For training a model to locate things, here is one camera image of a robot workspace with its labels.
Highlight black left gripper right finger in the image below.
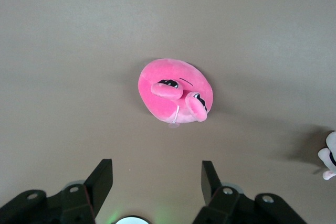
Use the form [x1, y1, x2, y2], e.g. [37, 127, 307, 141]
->
[193, 161, 308, 224]

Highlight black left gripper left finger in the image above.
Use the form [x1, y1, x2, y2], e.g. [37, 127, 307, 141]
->
[0, 158, 113, 224]

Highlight round pink plush toy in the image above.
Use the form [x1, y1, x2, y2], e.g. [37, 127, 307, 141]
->
[138, 58, 214, 130]

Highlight white and pink plush dog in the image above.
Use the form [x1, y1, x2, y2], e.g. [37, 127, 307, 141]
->
[317, 130, 336, 181]

